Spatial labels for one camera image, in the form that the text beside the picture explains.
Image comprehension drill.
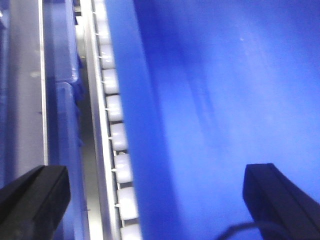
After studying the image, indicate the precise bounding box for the steel lane divider rail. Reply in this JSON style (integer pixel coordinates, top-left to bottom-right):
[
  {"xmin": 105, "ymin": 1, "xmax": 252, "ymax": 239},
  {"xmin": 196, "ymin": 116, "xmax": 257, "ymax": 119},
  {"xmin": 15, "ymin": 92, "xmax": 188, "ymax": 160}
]
[{"xmin": 0, "ymin": 0, "xmax": 49, "ymax": 185}]

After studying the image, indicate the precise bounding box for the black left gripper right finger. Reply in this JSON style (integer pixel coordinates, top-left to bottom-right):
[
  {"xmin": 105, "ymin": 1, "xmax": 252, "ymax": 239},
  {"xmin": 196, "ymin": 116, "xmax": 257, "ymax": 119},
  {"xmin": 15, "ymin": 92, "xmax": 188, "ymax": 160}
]
[{"xmin": 242, "ymin": 163, "xmax": 320, "ymax": 240}]

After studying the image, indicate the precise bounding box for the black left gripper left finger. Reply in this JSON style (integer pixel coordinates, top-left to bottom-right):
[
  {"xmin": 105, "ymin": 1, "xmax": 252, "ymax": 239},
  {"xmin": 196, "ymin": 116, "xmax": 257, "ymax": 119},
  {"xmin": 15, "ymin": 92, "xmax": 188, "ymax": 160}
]
[{"xmin": 0, "ymin": 165, "xmax": 71, "ymax": 240}]

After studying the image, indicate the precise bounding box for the white roller conveyor track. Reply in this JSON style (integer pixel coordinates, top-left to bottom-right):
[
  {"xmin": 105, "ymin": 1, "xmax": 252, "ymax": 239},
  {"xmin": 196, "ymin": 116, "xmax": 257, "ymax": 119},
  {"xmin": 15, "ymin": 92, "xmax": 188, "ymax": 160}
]
[{"xmin": 80, "ymin": 0, "xmax": 143, "ymax": 240}]

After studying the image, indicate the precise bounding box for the blue bin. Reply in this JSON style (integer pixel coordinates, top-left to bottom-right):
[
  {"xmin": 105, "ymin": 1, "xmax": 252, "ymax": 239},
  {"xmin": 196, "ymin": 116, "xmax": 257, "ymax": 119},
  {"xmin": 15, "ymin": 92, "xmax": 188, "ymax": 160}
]
[
  {"xmin": 43, "ymin": 0, "xmax": 90, "ymax": 240},
  {"xmin": 106, "ymin": 0, "xmax": 320, "ymax": 240}
]

